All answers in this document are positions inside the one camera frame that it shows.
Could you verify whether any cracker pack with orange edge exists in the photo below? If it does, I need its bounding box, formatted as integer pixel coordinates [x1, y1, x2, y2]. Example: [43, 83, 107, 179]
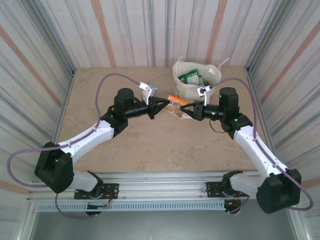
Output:
[164, 94, 191, 121]

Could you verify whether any green Fox's candy pack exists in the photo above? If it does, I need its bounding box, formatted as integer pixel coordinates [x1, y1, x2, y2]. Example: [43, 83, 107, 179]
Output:
[178, 69, 200, 79]
[186, 74, 201, 85]

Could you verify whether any white floral paper bag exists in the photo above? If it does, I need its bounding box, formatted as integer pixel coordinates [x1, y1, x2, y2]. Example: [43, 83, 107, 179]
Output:
[172, 56, 230, 105]

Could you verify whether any slotted grey cable duct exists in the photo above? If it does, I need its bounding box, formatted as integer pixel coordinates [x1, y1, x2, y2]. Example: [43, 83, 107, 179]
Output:
[36, 200, 227, 213]

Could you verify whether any metal frame post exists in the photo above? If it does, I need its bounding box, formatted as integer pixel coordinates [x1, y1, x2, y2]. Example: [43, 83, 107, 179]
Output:
[51, 69, 77, 145]

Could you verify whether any thin black cable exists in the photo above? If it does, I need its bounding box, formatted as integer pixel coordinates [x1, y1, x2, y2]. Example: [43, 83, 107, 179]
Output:
[208, 119, 226, 134]

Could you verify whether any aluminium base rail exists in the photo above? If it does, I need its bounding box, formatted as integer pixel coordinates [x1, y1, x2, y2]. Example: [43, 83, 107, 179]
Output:
[26, 170, 262, 201]

